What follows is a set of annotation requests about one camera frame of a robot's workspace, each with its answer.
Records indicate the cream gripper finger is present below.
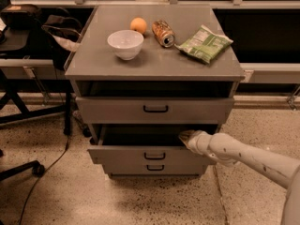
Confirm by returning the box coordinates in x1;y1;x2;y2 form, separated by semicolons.
178;130;195;148

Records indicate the white ceramic bowl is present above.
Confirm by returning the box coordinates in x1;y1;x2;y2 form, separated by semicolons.
107;30;144;60

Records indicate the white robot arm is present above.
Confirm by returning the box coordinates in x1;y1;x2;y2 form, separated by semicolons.
179;130;300;225

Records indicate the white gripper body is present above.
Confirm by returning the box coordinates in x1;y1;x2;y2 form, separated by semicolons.
187;130;212;156

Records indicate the grey drawer cabinet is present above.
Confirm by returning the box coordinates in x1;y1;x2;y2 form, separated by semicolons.
64;5;246;178

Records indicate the grey top drawer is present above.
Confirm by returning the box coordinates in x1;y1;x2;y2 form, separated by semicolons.
76;97;234;124

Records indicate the orange fruit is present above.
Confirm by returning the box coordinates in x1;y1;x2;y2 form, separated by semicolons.
130;18;147;34

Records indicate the dark bag with strap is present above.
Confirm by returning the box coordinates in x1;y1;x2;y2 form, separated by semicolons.
42;15;83;70

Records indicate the brown soda can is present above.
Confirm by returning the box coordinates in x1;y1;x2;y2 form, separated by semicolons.
152;20;175;48

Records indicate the black folding desk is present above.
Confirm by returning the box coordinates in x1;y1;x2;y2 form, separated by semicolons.
0;4;73;137

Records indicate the black office chair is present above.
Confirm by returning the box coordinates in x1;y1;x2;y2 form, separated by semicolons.
0;159;46;181

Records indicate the green chip bag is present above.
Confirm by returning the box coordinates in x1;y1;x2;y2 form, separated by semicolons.
176;25;233;65

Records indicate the black floor cable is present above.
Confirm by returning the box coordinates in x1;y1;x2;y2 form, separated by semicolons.
17;134;70;225

